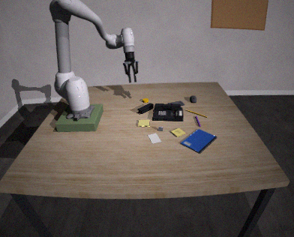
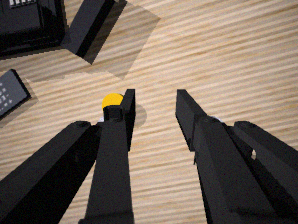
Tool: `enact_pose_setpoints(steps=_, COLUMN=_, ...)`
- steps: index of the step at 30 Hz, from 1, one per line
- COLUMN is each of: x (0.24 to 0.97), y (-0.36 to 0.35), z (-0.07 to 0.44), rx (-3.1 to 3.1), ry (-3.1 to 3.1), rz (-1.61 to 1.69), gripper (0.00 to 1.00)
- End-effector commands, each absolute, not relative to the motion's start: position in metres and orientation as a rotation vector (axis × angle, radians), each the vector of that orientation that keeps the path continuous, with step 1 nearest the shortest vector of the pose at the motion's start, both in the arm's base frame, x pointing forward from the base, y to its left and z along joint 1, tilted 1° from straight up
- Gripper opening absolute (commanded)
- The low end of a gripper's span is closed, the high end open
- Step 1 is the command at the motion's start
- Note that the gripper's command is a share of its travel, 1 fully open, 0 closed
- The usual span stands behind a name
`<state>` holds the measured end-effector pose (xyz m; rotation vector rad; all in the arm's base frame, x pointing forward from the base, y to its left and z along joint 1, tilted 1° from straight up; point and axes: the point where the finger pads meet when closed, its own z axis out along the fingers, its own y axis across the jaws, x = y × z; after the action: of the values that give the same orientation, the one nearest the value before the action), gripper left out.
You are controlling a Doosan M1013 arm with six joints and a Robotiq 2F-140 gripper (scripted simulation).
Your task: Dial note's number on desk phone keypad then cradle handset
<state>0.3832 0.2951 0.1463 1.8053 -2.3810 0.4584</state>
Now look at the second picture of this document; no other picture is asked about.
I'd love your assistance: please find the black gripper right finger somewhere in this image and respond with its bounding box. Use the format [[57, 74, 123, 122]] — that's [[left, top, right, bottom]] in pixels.
[[175, 89, 298, 224]]

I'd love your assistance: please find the black telephone handset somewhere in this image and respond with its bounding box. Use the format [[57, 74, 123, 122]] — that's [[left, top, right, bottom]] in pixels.
[[0, 3, 51, 41]]

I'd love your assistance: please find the dark grey pocket calculator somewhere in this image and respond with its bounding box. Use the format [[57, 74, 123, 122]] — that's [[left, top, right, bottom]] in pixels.
[[0, 69, 30, 118]]

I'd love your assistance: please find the black desk phone body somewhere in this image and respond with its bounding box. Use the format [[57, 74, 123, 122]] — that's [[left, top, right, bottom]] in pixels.
[[0, 0, 65, 57]]

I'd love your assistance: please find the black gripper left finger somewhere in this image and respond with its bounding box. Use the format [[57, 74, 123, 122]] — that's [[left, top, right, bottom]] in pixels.
[[0, 89, 136, 224]]

